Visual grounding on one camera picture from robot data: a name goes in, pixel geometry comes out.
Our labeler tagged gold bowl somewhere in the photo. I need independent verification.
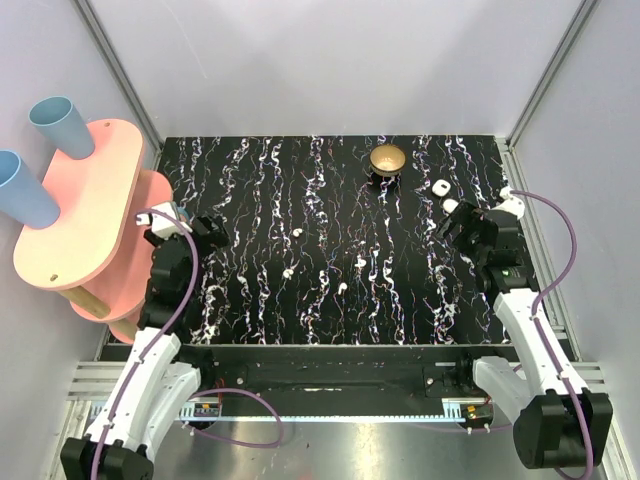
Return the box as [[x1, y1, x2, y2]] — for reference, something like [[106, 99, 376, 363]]
[[369, 144, 406, 177]]

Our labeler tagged small white square case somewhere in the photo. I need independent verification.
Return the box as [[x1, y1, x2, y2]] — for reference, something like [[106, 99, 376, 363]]
[[432, 179, 451, 198]]

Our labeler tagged pink two-tier shelf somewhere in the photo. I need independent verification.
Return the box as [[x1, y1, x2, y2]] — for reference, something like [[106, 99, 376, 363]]
[[13, 119, 173, 343]]

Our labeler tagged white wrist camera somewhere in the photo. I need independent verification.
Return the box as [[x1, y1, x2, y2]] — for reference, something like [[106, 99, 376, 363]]
[[495, 186, 526, 220], [136, 201, 193, 240]]

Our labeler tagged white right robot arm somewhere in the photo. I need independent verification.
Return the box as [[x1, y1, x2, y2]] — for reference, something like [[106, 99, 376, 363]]
[[436, 199, 613, 473]]

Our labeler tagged black marbled mat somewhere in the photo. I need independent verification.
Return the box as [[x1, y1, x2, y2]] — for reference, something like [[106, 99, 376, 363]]
[[159, 135, 509, 345]]

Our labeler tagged blue cup front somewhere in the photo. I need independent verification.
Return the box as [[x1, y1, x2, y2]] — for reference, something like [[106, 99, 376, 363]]
[[1, 150, 60, 229]]

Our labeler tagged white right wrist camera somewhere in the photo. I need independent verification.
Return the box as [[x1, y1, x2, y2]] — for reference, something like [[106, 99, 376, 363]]
[[495, 186, 526, 220]]

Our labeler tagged blue cup rear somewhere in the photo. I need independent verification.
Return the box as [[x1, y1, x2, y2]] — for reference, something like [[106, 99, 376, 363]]
[[28, 96, 95, 160]]

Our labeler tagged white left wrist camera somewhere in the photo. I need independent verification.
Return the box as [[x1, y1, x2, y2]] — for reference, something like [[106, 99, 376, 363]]
[[136, 201, 193, 240]]

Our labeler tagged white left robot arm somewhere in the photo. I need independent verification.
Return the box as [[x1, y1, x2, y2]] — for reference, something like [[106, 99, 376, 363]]
[[60, 213, 230, 479]]

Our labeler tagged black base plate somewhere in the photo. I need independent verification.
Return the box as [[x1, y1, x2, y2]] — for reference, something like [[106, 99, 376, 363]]
[[97, 342, 576, 401]]

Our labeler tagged blue cup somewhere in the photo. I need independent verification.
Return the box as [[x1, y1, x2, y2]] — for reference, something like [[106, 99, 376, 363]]
[[28, 96, 95, 160], [1, 150, 60, 229]]

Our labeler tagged white oval charging case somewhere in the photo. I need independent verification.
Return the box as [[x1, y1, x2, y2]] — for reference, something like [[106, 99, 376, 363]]
[[442, 199, 459, 213]]

